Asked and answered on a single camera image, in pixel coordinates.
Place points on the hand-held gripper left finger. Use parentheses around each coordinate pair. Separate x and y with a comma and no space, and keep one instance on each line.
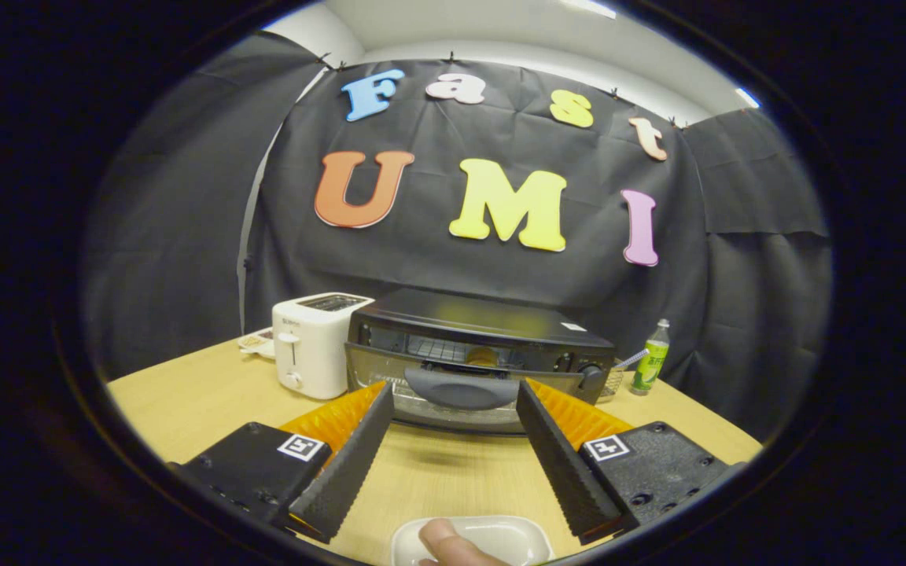
(351,464)

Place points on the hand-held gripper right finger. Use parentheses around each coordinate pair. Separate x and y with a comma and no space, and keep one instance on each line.
(559,464)

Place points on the white square plate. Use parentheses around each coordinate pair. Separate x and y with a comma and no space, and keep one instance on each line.
(508,538)

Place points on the yellow ridged pastry roll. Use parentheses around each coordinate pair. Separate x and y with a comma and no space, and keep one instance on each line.
(484,357)

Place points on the black toaster oven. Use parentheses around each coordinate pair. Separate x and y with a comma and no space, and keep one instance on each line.
(469,314)

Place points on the white toaster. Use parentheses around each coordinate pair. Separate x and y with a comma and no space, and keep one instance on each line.
(315,346)

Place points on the striped straw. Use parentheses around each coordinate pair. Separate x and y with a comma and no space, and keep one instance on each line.
(632,360)

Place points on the green drink bottle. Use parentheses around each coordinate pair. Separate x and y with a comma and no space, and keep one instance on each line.
(651,362)

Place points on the small ceiling light panel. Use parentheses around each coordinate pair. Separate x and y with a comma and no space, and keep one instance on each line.
(746,97)

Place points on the long ceiling light panel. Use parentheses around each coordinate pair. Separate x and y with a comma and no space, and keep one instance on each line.
(591,6)

